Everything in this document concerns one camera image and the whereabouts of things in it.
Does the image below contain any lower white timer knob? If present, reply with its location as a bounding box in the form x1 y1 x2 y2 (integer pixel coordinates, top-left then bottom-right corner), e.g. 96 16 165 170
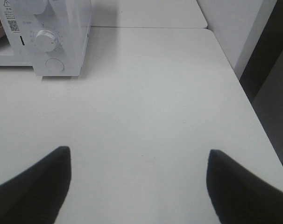
35 30 59 52

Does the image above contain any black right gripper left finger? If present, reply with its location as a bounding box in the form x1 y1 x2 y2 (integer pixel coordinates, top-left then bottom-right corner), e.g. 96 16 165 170
0 146 71 224

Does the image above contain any upper white power knob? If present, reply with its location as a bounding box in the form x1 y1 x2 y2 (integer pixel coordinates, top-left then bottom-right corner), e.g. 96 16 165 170
32 0 49 15

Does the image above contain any round white door button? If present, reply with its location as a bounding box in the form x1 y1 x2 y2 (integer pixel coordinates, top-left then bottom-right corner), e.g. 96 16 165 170
45 58 64 72

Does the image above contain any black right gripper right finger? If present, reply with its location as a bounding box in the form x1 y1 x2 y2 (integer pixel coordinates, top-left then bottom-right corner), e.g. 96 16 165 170
207 149 283 224

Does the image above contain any white microwave oven body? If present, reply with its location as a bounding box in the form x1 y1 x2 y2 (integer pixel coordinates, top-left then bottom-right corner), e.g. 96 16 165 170
0 0 92 77

